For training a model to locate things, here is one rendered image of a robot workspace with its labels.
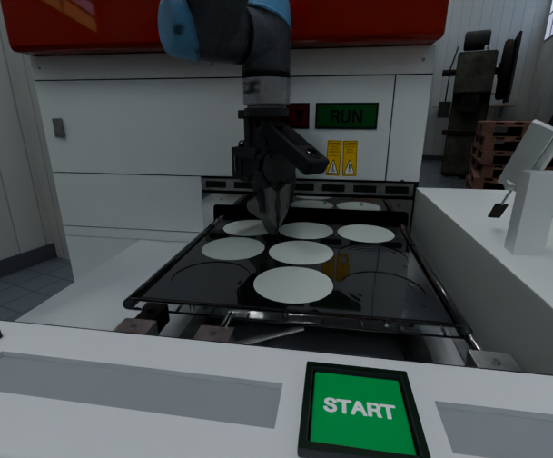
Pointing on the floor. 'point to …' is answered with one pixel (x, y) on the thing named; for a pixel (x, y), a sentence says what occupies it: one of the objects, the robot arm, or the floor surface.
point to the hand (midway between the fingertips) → (275, 229)
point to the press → (474, 94)
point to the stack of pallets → (484, 164)
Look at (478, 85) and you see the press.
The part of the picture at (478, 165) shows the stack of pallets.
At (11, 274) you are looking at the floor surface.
